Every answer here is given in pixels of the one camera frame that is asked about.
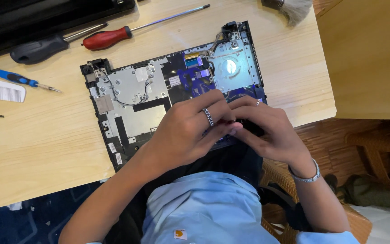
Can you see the black laptop lid panel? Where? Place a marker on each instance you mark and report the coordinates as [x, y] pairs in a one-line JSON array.
[[29, 17]]

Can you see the dark green bag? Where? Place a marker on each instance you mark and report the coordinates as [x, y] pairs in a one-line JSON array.
[[374, 195]]

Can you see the person's right hand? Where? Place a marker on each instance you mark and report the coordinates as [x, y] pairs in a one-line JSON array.
[[279, 139]]

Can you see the brown wicker furniture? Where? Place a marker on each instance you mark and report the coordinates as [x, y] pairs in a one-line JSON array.
[[374, 142]]

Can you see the grey bristle dust brush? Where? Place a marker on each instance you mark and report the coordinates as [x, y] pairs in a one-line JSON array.
[[295, 10]]

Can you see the blue patterned carpet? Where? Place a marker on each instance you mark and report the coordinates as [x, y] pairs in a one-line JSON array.
[[29, 220]]

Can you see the light blue shirt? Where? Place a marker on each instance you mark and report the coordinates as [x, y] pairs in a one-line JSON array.
[[208, 210]]

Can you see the brown wicker chair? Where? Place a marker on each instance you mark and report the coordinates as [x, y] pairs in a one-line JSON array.
[[361, 225]]

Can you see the person's right fingers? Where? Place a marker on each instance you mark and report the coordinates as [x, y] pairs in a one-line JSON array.
[[249, 105]]

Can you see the blue precision screwdriver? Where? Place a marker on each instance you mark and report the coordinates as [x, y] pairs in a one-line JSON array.
[[8, 76]]

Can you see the white plastic comb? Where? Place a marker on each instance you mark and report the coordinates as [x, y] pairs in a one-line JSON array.
[[0, 91]]

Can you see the small black laptop part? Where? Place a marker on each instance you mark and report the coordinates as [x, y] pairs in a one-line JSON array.
[[251, 127]]

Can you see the light wooden cabinet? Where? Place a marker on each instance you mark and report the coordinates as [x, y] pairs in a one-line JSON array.
[[367, 57]]

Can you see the person's left hand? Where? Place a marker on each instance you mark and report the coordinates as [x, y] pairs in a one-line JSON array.
[[181, 135]]

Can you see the opened black laptop base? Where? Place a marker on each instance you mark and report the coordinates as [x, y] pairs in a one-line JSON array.
[[137, 101]]

